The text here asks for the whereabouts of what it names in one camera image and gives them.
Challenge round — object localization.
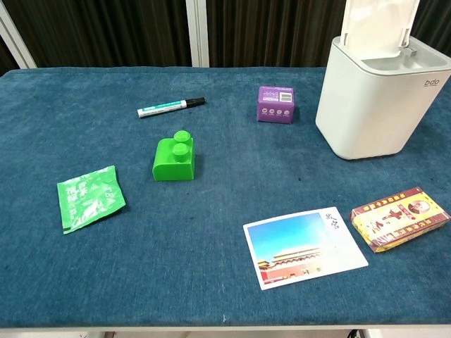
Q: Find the white trash bin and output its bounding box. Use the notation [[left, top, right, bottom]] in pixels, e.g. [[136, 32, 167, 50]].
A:
[[315, 0, 451, 161]]

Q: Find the blue velvet tablecloth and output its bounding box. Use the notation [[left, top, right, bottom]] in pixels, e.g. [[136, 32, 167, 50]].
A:
[[0, 65, 451, 320]]

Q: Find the green toy building block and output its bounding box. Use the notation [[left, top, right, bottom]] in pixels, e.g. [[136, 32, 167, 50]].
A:
[[152, 130, 197, 182]]

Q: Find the purple small box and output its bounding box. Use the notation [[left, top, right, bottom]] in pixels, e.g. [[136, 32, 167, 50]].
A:
[[256, 85, 296, 125]]

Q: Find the white marker pen black cap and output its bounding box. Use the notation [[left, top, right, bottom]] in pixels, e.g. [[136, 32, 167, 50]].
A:
[[137, 96, 206, 119]]

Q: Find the palace photo postcard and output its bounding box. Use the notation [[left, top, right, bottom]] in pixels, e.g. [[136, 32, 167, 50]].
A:
[[242, 206, 369, 291]]

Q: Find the green tea packet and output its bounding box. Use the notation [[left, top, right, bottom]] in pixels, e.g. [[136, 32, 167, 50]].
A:
[[56, 165, 127, 235]]

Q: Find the red yellow packaged box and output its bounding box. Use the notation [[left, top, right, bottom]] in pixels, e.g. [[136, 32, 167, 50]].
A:
[[350, 186, 451, 254]]

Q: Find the dark pleated curtain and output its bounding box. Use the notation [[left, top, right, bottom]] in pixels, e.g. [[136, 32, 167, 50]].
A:
[[0, 0, 451, 73]]

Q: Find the white frame post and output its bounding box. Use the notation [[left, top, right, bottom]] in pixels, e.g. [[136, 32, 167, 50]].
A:
[[185, 0, 211, 68], [0, 0, 38, 70]]

